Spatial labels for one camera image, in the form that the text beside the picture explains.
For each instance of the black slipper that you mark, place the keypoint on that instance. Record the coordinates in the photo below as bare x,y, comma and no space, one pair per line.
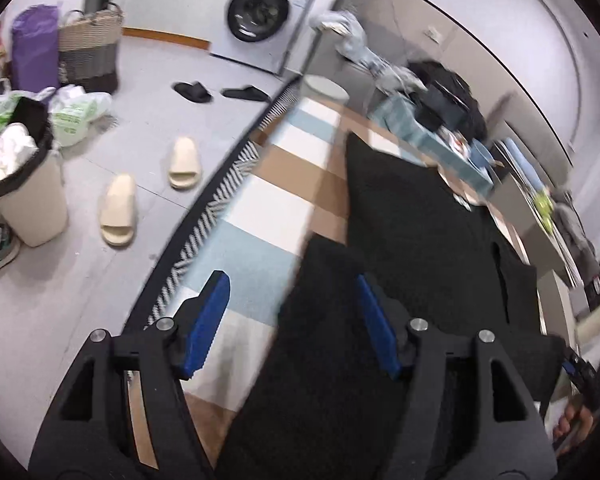
245,93
194,92

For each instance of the woven laundry basket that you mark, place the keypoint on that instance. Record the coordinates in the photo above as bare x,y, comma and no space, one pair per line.
87,50

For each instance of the pile of light clothes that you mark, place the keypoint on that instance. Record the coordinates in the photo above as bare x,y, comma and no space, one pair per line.
355,40

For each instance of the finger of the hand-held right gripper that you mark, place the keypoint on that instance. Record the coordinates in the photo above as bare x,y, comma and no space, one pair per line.
572,366

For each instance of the beige trash bin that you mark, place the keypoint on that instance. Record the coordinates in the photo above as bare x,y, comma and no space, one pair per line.
30,205

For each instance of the beige slipper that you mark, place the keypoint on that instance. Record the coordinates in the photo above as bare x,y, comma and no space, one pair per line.
117,210
184,162

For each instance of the green toy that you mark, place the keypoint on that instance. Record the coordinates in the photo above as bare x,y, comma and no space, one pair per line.
545,207

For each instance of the wall socket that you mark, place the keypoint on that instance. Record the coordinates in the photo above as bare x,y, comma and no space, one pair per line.
432,34

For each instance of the black case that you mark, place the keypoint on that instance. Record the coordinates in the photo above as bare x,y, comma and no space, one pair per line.
435,107

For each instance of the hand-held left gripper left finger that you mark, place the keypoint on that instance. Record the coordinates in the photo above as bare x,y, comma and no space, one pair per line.
207,325

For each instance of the light blue rolled mat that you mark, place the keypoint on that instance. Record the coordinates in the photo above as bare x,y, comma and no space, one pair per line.
517,160

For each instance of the grey garment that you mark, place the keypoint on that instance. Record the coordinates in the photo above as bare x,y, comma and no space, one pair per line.
575,230

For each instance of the white washing machine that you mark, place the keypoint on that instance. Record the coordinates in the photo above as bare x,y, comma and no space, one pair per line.
252,12

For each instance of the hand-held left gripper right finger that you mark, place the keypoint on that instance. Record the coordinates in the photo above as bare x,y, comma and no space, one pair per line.
377,330

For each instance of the checkered blanket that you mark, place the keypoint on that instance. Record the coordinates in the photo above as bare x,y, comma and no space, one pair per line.
280,210

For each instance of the black shorts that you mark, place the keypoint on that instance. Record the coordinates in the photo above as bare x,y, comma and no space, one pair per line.
420,220

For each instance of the white round stool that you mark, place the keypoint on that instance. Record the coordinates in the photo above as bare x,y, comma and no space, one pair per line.
325,87

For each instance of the person's right hand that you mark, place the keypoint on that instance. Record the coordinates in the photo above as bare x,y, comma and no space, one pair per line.
575,422

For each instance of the table with teal checkered cloth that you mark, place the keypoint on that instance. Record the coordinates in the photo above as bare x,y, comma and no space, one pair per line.
405,120

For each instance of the purple bag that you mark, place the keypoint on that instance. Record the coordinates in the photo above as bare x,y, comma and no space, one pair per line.
35,50

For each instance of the black backpack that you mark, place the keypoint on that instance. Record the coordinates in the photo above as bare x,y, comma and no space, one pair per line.
455,85

